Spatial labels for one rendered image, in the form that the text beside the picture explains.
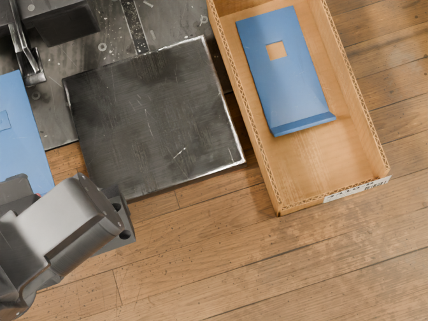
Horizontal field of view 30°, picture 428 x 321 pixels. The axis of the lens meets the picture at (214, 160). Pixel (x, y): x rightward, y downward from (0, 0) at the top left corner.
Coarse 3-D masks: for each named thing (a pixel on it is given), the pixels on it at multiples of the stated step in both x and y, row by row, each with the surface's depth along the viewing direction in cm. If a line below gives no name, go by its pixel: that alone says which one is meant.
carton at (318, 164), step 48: (240, 0) 91; (288, 0) 93; (240, 48) 92; (336, 48) 86; (240, 96) 84; (336, 96) 90; (288, 144) 89; (336, 144) 89; (288, 192) 88; (336, 192) 85
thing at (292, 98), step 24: (240, 24) 92; (264, 24) 92; (288, 24) 92; (264, 48) 92; (288, 48) 91; (264, 72) 91; (288, 72) 91; (312, 72) 91; (264, 96) 90; (288, 96) 90; (312, 96) 90; (288, 120) 89; (312, 120) 87
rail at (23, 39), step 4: (12, 0) 86; (12, 4) 86; (16, 4) 86; (12, 8) 86; (16, 8) 86; (16, 12) 85; (16, 16) 85; (16, 20) 85; (20, 20) 85; (16, 24) 85; (20, 24) 85; (20, 28) 85; (24, 28) 86; (20, 32) 85; (24, 32) 85; (20, 36) 85; (24, 36) 85; (28, 36) 87; (20, 40) 85; (24, 40) 85; (28, 40) 86; (24, 44) 84
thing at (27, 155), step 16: (0, 80) 83; (16, 80) 83; (0, 96) 83; (16, 96) 83; (16, 112) 82; (32, 112) 83; (16, 128) 82; (32, 128) 82; (0, 144) 82; (16, 144) 82; (32, 144) 82; (0, 160) 81; (16, 160) 81; (32, 160) 81; (0, 176) 81; (32, 176) 81; (48, 176) 81
